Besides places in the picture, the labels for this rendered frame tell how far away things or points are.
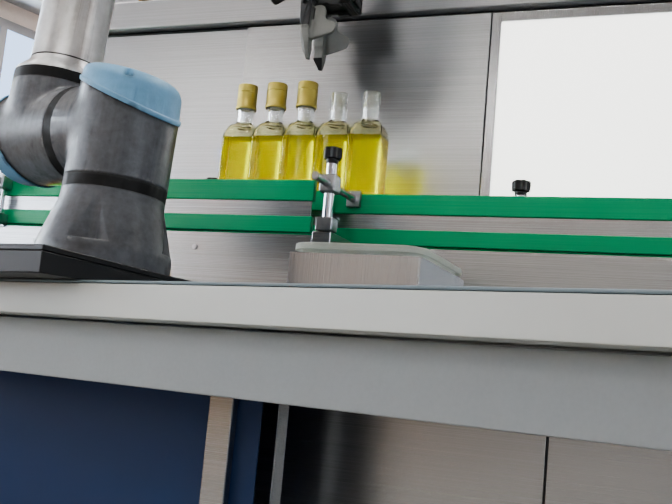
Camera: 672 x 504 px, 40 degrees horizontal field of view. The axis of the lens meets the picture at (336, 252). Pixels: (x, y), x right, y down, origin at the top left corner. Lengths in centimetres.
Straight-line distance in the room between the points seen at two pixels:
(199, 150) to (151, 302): 100
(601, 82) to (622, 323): 102
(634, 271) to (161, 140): 66
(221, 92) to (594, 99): 71
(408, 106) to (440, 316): 101
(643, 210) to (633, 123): 24
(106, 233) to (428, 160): 75
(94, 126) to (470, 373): 53
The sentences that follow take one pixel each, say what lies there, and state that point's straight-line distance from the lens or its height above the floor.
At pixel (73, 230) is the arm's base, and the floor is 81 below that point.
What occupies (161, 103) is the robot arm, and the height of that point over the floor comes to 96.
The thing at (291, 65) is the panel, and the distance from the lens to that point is 174.
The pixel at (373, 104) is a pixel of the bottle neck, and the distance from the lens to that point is 151.
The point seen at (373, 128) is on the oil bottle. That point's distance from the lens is 148.
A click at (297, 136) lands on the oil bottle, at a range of 152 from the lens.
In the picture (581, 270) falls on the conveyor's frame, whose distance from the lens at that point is 133.
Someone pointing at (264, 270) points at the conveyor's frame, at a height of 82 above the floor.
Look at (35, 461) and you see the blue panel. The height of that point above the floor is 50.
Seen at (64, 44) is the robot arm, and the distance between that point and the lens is 118.
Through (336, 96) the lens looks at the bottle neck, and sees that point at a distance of 153.
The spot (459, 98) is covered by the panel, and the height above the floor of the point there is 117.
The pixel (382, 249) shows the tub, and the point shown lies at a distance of 110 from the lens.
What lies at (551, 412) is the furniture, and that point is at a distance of 66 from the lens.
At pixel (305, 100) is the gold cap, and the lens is 155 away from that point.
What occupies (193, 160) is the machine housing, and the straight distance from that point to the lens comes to 181.
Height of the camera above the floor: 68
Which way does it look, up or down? 8 degrees up
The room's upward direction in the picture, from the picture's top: 5 degrees clockwise
